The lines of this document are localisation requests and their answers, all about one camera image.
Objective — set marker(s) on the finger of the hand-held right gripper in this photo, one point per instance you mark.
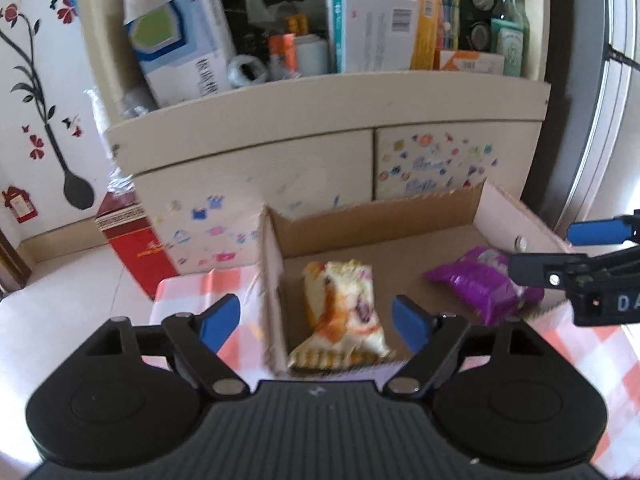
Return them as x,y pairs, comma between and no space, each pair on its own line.
595,231
537,267

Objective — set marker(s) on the orange white small box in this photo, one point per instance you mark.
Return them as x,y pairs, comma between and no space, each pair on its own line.
475,64

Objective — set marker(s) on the cream cabinet with stickers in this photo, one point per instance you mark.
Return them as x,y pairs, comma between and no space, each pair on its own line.
250,170

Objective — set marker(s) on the flower wall sticker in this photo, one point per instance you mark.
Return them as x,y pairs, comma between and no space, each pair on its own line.
77,190

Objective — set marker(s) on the bundle of coloured markers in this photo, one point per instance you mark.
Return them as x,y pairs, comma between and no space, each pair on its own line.
447,10

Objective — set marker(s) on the orange yellow box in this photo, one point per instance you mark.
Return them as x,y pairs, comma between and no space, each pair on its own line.
425,35

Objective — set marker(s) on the grey plastic roll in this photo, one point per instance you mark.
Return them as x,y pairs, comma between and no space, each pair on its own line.
245,70

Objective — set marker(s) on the teal white open carton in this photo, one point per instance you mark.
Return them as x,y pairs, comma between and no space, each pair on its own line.
380,35

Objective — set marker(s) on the green glass bottle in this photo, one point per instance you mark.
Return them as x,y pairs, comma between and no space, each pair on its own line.
510,45

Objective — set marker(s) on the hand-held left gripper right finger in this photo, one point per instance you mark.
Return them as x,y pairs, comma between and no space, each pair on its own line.
406,322

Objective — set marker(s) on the grey crumpled wrap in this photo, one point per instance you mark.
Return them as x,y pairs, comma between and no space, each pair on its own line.
137,102

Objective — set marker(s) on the small gold container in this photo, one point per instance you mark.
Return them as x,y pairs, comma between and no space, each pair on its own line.
297,24

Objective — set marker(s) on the cream orange snack packet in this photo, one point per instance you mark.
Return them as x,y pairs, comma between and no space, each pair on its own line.
340,305

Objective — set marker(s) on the purple snack packet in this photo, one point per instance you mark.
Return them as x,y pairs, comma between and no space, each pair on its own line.
475,280

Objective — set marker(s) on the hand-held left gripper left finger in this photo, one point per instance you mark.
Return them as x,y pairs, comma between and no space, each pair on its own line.
220,321

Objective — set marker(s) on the red house wall sticker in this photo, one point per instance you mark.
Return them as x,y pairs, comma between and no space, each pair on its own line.
19,205

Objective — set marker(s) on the brown cardboard box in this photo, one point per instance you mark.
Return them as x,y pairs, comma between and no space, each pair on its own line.
380,240

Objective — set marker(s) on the brown wooden door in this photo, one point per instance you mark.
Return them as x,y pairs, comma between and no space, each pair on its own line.
12,265

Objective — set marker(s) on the blue white carton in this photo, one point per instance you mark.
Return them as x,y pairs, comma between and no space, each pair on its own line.
185,50

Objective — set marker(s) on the red carton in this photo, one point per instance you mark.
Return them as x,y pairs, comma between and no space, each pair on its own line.
145,255

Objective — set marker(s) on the white plastic bottle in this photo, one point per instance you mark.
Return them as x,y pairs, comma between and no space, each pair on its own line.
312,55

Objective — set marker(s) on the pink checkered tablecloth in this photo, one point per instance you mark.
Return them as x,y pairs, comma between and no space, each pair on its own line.
215,280

